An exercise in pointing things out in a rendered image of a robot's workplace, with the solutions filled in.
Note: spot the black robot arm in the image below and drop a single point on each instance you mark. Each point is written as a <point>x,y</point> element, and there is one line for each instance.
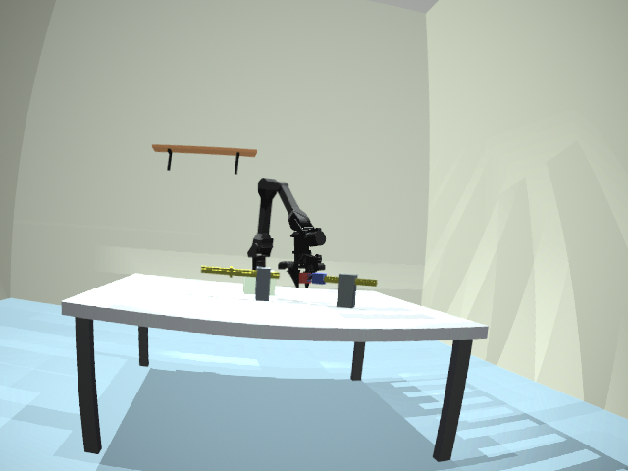
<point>305,236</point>

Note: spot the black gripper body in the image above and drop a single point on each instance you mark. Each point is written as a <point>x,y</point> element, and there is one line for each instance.
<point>290,265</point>

